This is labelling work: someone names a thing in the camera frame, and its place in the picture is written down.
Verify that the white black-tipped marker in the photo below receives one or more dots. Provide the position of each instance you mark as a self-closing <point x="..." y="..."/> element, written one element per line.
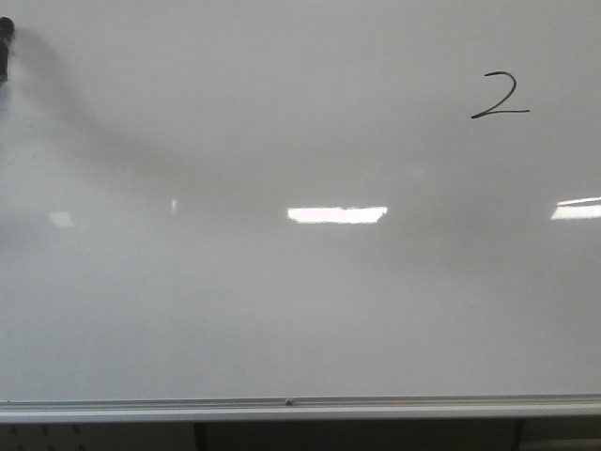
<point x="7" y="30"/>

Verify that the white whiteboard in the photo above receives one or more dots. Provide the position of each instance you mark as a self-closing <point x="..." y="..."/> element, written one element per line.
<point x="255" y="199"/>

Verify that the aluminium marker tray rail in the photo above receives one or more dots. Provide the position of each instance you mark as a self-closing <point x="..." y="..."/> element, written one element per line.
<point x="295" y="409"/>

